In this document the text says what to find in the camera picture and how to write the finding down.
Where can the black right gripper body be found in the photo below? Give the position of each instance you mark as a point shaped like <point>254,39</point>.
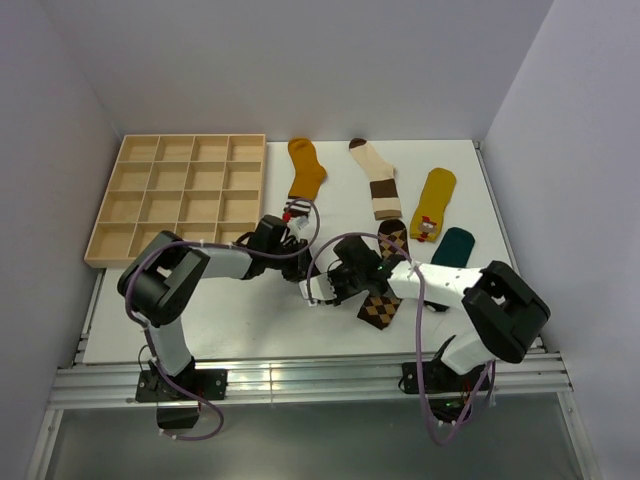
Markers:
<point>346,282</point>

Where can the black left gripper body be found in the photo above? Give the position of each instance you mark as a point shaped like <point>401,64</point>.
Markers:
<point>293,269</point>

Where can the brown yellow argyle sock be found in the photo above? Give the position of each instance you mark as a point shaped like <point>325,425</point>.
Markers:
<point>379,311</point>

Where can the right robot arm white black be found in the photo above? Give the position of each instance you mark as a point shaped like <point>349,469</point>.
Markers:
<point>505,312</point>

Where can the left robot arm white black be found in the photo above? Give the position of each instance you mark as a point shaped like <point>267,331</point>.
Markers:
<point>158,285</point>

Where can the mustard sock brown white stripes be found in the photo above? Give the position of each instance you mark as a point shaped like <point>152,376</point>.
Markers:
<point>308,178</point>

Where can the cream sock brown stripes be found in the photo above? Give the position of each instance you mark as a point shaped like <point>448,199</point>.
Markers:
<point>381,175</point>

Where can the wooden compartment tray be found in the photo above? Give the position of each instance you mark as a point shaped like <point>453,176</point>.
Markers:
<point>199,186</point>

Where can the dark green sock bear motif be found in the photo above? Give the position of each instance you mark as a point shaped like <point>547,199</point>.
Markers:
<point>454,249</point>

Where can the yellow sock bear motif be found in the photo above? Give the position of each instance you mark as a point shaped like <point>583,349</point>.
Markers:
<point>428,218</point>

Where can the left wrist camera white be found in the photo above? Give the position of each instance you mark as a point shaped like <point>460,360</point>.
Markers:
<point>295,223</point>

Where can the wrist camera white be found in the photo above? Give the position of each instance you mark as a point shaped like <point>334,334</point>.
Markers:
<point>295,223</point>
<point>317,290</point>

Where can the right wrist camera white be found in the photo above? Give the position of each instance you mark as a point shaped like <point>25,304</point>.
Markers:
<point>317,290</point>

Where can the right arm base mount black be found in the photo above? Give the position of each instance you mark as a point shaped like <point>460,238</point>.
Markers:
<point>439,379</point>

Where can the aluminium rail frame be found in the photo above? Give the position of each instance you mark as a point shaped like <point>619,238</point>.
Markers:
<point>275,347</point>

